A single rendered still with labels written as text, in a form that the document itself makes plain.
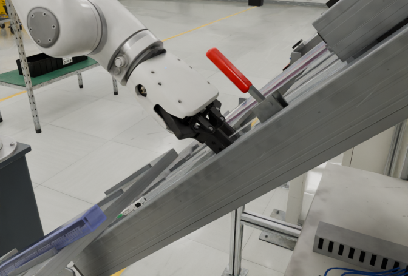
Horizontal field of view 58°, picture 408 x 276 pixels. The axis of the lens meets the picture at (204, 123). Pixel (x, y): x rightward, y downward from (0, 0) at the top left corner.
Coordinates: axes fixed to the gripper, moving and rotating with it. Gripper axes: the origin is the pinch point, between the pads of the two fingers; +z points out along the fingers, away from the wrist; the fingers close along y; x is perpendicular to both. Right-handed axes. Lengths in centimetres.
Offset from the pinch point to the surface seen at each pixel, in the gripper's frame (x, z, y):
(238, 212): 62, 21, 60
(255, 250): 88, 42, 78
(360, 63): -22.0, 3.8, -9.9
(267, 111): -11.5, 1.1, -6.9
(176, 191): 3.4, -0.1, -9.9
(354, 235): 12.6, 32.2, 24.5
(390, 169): 40, 65, 132
